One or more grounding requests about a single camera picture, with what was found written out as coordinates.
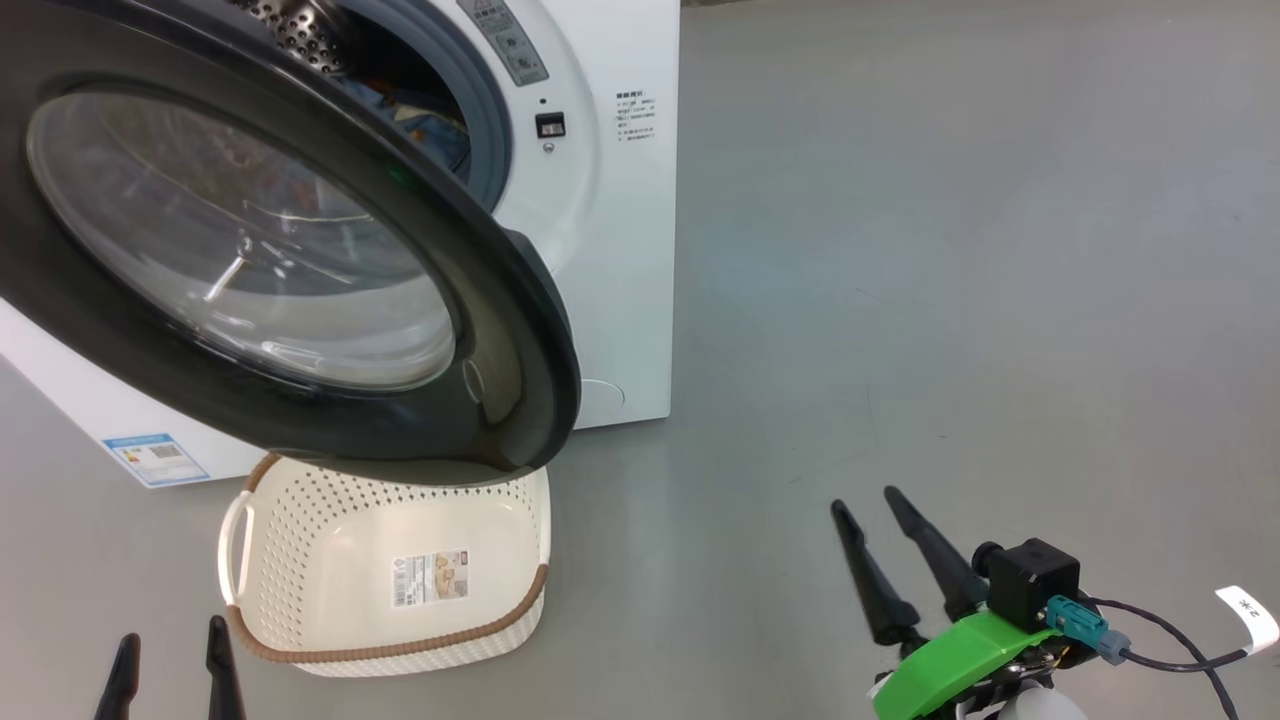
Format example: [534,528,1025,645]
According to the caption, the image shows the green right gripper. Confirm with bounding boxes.
[831,486,1076,720]

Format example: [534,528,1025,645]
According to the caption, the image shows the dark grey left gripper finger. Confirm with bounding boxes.
[204,615,247,720]
[92,632,142,720]

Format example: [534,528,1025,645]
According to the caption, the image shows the black round glass washer door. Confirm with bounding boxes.
[0,0,582,489]

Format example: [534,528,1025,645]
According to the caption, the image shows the white front-load washing machine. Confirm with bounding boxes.
[0,0,682,489]

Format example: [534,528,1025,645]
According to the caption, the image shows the stainless steel washing machine drum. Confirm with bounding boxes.
[222,0,363,77]

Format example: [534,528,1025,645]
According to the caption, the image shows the cream perforated laundry basket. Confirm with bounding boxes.
[217,452,552,679]

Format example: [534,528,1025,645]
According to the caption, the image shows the blue energy label sticker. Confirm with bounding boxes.
[101,432,212,489]

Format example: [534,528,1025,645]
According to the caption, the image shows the basket product label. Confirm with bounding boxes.
[391,548,470,609]

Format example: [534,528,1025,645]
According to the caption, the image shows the grey warning sticker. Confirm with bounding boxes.
[457,0,550,87]

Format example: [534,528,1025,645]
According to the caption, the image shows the teal cable connector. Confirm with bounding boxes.
[1044,594,1133,667]

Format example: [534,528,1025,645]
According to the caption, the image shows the thin black camera cable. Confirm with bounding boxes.
[1084,597,1253,720]

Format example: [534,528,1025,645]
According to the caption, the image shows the white cable tag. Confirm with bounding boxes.
[1214,584,1280,657]

